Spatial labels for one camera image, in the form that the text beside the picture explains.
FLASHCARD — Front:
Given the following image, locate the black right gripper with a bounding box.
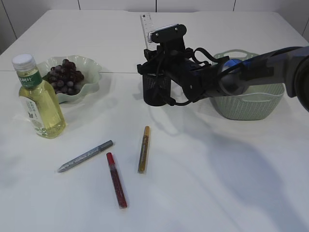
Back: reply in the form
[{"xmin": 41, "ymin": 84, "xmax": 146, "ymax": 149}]
[{"xmin": 137, "ymin": 45, "xmax": 217, "ymax": 103}]

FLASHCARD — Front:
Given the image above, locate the clear plastic ruler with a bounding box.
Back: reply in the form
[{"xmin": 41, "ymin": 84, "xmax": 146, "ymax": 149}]
[{"xmin": 140, "ymin": 13, "xmax": 156, "ymax": 50}]

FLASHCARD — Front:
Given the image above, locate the gold glitter pen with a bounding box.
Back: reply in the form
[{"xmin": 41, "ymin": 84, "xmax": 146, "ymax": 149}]
[{"xmin": 138, "ymin": 126, "xmax": 151, "ymax": 174}]

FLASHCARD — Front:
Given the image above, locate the silver glitter pen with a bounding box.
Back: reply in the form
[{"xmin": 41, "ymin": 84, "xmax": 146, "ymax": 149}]
[{"xmin": 57, "ymin": 140, "xmax": 113, "ymax": 173}]

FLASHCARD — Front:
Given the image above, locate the dark purple grape bunch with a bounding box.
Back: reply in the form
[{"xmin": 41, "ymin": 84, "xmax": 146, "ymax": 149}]
[{"xmin": 43, "ymin": 59, "xmax": 84, "ymax": 96}]

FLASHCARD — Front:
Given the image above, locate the yellow tea plastic bottle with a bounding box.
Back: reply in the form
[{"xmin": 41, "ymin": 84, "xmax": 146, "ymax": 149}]
[{"xmin": 12, "ymin": 54, "xmax": 66, "ymax": 139}]

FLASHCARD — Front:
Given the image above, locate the right black blue robot arm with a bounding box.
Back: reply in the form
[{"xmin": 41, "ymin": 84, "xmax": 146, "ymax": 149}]
[{"xmin": 137, "ymin": 45, "xmax": 309, "ymax": 110}]

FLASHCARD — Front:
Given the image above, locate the black mesh pen holder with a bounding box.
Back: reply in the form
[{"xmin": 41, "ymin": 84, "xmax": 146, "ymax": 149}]
[{"xmin": 142, "ymin": 73, "xmax": 171, "ymax": 106}]

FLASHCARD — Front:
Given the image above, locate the green plastic woven basket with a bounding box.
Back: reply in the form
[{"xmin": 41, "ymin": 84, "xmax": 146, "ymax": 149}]
[{"xmin": 208, "ymin": 49, "xmax": 285, "ymax": 121}]

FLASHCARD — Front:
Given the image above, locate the green wavy glass plate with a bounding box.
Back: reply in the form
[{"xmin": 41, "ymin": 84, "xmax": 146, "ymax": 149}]
[{"xmin": 37, "ymin": 55, "xmax": 102, "ymax": 103}]

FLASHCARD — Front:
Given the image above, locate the red glitter pen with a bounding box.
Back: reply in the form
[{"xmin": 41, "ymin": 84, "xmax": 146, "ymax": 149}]
[{"xmin": 106, "ymin": 152, "xmax": 127, "ymax": 209}]

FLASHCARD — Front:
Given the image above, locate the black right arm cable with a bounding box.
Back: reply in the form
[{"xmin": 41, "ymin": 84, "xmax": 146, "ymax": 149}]
[{"xmin": 152, "ymin": 45, "xmax": 309, "ymax": 107}]

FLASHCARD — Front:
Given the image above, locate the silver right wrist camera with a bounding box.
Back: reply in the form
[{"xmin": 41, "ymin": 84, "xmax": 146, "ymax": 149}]
[{"xmin": 147, "ymin": 24, "xmax": 187, "ymax": 44}]

